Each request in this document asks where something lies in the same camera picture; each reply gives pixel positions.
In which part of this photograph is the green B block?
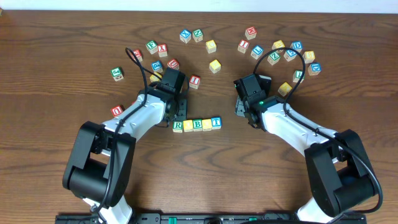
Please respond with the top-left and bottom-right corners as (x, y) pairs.
(193, 119), (203, 131)

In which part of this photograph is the yellow K block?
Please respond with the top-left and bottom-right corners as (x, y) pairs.
(277, 82), (292, 96)

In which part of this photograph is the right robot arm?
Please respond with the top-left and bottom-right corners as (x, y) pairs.
(236, 96), (383, 223)

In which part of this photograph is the blue 5 block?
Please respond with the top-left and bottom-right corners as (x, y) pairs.
(284, 50), (297, 62)

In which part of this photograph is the green N block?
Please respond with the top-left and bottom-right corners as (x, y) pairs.
(192, 29), (203, 42)

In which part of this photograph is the yellow O block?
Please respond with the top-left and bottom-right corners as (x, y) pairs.
(201, 119), (213, 131)
(183, 119), (193, 132)

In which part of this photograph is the green F block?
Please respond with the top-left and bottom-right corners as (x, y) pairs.
(146, 40), (158, 54)

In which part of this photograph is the green 7 block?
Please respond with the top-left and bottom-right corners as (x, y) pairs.
(292, 70), (305, 83)

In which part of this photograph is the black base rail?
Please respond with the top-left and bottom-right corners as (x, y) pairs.
(55, 212), (367, 224)

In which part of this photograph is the red G block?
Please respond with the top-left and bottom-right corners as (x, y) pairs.
(133, 49), (143, 62)

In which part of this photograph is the blue P block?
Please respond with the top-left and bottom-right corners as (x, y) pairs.
(151, 60), (163, 73)

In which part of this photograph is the green R block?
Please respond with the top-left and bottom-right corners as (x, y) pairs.
(172, 121), (183, 133)

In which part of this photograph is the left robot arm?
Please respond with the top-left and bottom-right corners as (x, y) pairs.
(62, 88), (187, 223)

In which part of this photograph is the yellow 8 block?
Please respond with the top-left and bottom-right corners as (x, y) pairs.
(303, 51), (316, 64)

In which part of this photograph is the blue D block right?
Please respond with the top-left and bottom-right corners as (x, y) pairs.
(308, 63), (322, 76)

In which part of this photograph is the blue L block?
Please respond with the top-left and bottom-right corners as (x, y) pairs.
(251, 45), (264, 60)

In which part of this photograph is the yellow block left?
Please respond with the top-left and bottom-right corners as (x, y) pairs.
(150, 72), (162, 83)

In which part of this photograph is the red I block near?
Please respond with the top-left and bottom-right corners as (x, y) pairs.
(189, 75), (201, 89)

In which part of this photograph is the red i block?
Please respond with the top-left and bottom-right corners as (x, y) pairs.
(189, 75), (201, 89)
(238, 39), (249, 54)

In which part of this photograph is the blue X block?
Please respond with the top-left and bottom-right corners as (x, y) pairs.
(179, 29), (192, 44)

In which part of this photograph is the blue d block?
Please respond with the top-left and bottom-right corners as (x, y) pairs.
(290, 41), (303, 53)
(308, 63), (322, 76)

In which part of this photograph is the yellow C block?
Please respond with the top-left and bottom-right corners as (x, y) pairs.
(205, 40), (217, 54)

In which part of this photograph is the red u block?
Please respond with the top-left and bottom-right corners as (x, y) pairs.
(167, 58), (180, 70)
(111, 105), (124, 117)

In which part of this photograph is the red U block far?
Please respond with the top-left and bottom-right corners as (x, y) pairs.
(167, 58), (180, 70)

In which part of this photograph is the red U block near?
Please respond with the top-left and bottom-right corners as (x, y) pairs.
(111, 105), (124, 117)

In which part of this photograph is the blue D block far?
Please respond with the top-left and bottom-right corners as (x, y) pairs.
(290, 41), (303, 53)

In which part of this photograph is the green Z block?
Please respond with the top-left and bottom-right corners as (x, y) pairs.
(267, 52), (280, 65)

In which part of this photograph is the red Y block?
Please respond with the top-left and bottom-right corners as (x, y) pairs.
(157, 44), (168, 57)

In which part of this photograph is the yellow block far right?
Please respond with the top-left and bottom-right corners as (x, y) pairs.
(272, 40), (285, 54)

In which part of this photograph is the red I block far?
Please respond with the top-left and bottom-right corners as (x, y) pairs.
(238, 39), (249, 54)

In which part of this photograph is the green J block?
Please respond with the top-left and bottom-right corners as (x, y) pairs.
(111, 67), (124, 82)

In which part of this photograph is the yellow block centre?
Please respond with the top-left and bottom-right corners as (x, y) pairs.
(209, 60), (221, 73)

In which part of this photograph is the blue T block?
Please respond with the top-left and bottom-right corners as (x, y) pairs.
(211, 117), (222, 129)

